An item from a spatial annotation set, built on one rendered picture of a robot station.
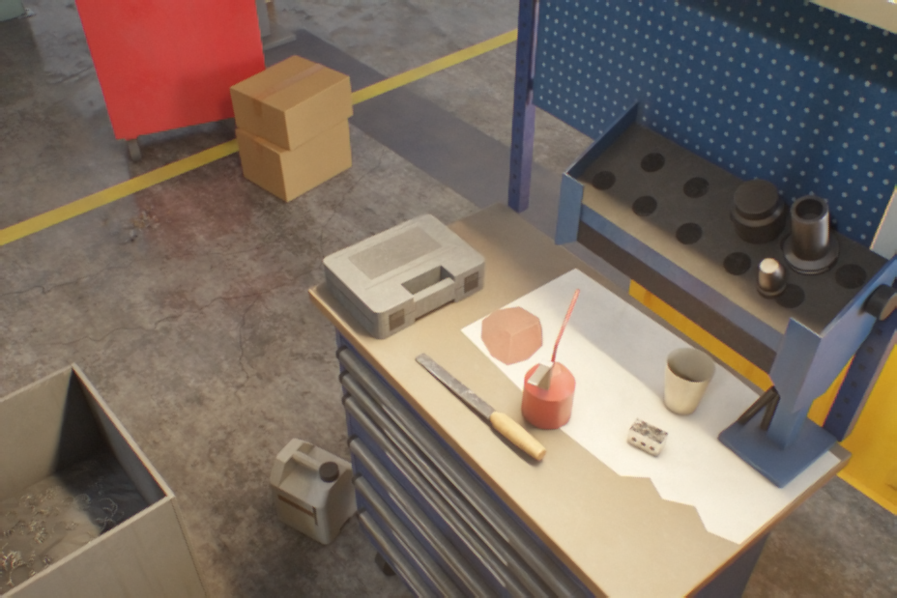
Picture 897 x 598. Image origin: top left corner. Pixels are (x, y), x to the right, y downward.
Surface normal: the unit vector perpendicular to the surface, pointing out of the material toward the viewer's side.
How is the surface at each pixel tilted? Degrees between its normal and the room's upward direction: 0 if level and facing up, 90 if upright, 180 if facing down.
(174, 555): 90
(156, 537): 90
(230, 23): 90
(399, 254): 0
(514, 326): 11
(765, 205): 27
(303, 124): 90
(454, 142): 0
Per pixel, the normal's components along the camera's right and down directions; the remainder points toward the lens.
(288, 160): 0.75, 0.44
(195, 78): 0.37, 0.62
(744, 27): -0.80, 0.40
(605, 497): 0.00, -0.75
